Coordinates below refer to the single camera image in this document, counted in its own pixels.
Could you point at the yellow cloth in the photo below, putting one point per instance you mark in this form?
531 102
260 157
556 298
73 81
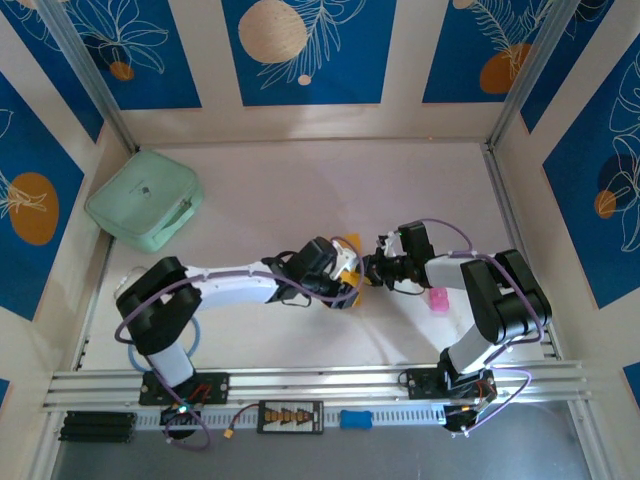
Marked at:
357 281

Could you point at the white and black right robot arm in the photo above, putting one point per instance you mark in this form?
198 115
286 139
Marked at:
445 272

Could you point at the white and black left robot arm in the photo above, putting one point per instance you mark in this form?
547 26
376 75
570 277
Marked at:
230 290

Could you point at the pink plastic box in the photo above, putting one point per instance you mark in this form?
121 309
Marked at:
440 301

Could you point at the blue sponge block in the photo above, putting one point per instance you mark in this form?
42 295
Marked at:
356 419

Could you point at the black power distribution board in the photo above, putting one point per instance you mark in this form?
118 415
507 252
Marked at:
290 417

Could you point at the mint green zip case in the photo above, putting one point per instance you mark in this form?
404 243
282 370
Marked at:
140 200

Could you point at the black ribbed box stack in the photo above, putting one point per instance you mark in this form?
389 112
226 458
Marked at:
97 426

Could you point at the aluminium mounting rail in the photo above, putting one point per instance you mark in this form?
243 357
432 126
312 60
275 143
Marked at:
325 382

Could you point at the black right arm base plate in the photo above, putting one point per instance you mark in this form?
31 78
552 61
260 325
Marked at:
420 385

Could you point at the aluminium side rail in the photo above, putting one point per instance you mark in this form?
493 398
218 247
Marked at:
94 300
502 200

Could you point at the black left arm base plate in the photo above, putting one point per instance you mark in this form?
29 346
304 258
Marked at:
217 387

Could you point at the aluminium frame post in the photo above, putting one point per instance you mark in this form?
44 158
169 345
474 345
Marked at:
531 65
85 65

